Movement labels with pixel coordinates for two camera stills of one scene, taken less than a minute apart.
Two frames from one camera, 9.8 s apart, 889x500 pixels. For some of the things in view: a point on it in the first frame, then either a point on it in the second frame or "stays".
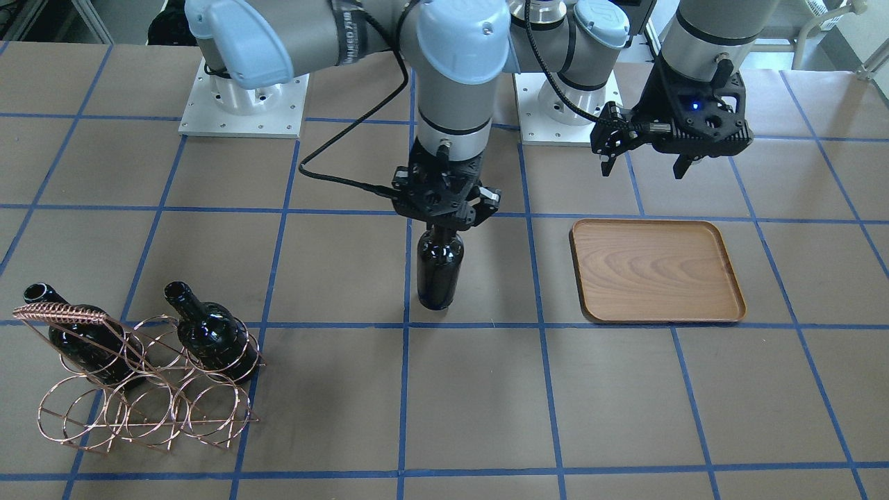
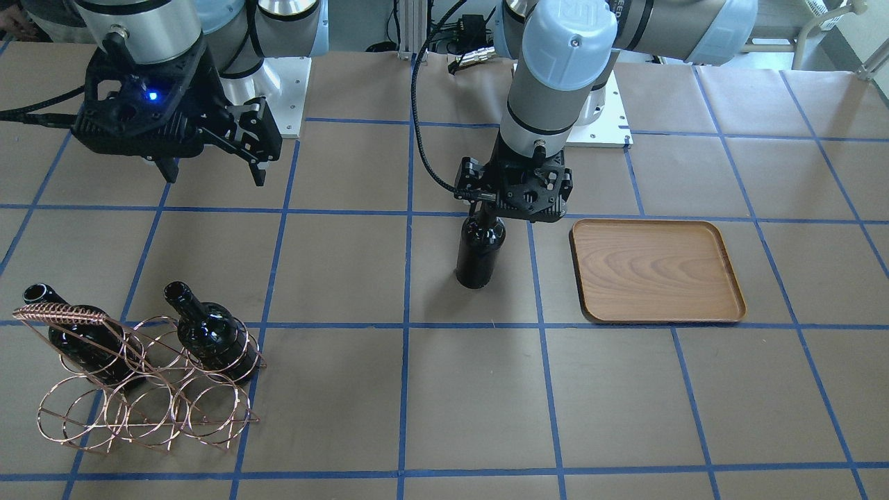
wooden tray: (655, 271) stays
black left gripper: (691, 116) to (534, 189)
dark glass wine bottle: (439, 254) to (483, 233)
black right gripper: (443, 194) to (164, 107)
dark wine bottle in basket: (213, 336) stays
